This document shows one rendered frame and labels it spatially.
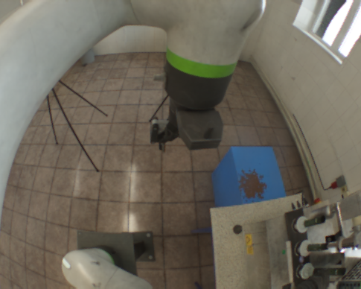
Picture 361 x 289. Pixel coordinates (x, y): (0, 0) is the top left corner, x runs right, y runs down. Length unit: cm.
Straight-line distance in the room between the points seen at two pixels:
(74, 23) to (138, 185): 163
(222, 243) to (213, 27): 89
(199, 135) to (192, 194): 149
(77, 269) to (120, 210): 123
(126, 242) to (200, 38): 69
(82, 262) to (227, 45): 54
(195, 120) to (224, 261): 81
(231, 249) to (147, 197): 103
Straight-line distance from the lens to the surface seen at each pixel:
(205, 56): 17
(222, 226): 91
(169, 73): 21
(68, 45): 15
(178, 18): 16
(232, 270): 96
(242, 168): 123
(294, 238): 80
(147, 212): 163
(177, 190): 167
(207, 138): 20
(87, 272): 51
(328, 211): 83
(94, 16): 16
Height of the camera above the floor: 161
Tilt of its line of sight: 58 degrees down
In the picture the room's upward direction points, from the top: 11 degrees clockwise
